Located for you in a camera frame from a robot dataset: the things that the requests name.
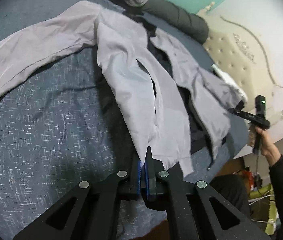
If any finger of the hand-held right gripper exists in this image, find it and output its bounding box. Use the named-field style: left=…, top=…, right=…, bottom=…
left=228, top=107, right=244, bottom=117

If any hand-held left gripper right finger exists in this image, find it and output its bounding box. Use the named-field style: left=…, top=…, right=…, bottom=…
left=141, top=146, right=270, bottom=240

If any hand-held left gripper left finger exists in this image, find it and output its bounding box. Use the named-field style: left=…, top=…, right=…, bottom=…
left=13, top=155, right=142, bottom=240

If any lavender grey zip jacket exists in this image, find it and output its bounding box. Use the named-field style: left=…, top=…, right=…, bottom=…
left=0, top=0, right=244, bottom=175

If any person's right hand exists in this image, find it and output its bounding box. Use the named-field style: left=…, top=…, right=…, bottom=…
left=255, top=126, right=281, bottom=167

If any folded white garment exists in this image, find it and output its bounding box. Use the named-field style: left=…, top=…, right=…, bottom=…
left=211, top=64, right=248, bottom=102

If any brown cardboard box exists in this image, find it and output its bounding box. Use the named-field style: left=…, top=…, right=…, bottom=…
left=220, top=155, right=248, bottom=178

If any cream tufted headboard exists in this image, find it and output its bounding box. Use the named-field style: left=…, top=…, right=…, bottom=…
left=196, top=1, right=283, bottom=159

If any person's leg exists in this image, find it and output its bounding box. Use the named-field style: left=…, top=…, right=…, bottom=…
left=210, top=174, right=252, bottom=220

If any dark grey rolled duvet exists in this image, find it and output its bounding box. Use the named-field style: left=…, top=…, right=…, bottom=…
left=15, top=0, right=209, bottom=44

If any yellow green bag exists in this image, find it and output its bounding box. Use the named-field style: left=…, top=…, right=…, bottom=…
left=251, top=183, right=280, bottom=236

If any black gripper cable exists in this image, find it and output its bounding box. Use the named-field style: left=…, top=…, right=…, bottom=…
left=255, top=154, right=263, bottom=195

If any white cable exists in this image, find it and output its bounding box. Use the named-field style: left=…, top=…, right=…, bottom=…
left=248, top=190, right=278, bottom=224

